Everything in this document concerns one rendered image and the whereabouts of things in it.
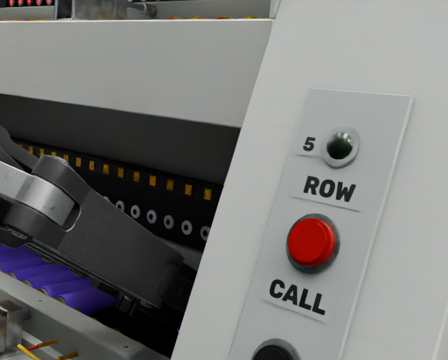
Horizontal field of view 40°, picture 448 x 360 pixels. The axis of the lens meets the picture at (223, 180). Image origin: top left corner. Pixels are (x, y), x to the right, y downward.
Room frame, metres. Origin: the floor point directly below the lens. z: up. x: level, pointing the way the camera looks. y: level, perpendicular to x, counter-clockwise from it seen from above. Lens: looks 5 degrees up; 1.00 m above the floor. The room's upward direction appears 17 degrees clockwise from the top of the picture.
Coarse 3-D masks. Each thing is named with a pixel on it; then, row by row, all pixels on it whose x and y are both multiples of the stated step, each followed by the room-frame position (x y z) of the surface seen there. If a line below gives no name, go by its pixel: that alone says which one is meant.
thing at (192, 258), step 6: (162, 240) 0.49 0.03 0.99; (168, 240) 0.49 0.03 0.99; (174, 246) 0.48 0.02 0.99; (180, 246) 0.48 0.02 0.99; (186, 246) 0.48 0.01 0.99; (180, 252) 0.48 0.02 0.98; (186, 252) 0.47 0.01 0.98; (192, 252) 0.47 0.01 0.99; (198, 252) 0.46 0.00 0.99; (186, 258) 0.47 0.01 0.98; (192, 258) 0.47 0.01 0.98; (198, 258) 0.46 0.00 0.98; (186, 264) 0.47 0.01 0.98; (192, 264) 0.47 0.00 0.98; (198, 264) 0.46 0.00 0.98; (24, 354) 0.36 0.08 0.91
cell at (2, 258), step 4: (16, 252) 0.49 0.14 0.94; (20, 252) 0.49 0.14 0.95; (24, 252) 0.49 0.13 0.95; (28, 252) 0.49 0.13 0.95; (32, 252) 0.50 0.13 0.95; (0, 256) 0.48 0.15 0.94; (4, 256) 0.48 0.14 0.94; (8, 256) 0.48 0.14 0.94; (12, 256) 0.48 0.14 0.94; (16, 256) 0.48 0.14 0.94; (20, 256) 0.49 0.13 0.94; (24, 256) 0.49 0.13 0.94; (28, 256) 0.49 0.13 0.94; (32, 256) 0.49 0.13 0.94; (36, 256) 0.50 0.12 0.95; (0, 260) 0.47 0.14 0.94; (4, 260) 0.48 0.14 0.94; (8, 260) 0.48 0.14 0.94; (12, 260) 0.48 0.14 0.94; (16, 260) 0.48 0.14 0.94
